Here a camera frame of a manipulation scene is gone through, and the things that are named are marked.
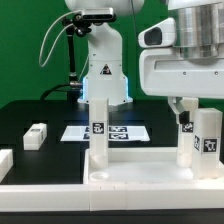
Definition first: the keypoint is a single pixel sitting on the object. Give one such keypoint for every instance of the mounted depth camera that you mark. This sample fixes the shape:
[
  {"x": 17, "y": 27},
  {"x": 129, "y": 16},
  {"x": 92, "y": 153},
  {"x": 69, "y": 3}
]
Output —
[{"x": 98, "y": 15}]

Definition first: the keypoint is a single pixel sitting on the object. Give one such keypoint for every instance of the white desk tabletop panel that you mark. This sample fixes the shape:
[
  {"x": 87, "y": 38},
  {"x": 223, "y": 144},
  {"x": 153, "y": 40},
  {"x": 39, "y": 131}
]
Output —
[{"x": 138, "y": 165}]

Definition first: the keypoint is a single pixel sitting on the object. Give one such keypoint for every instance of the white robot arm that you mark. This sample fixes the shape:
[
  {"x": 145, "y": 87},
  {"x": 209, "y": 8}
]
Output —
[{"x": 199, "y": 26}]

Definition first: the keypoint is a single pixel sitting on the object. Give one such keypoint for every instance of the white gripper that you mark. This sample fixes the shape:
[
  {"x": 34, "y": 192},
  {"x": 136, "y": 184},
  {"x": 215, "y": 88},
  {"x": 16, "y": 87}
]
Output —
[{"x": 163, "y": 72}]

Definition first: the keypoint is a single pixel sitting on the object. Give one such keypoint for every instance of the fiducial marker sheet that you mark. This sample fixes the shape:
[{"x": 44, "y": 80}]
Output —
[{"x": 116, "y": 133}]

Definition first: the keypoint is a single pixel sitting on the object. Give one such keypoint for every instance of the white L-shaped obstacle fence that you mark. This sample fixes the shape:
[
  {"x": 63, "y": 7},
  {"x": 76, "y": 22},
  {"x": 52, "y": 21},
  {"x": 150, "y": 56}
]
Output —
[{"x": 100, "y": 196}]

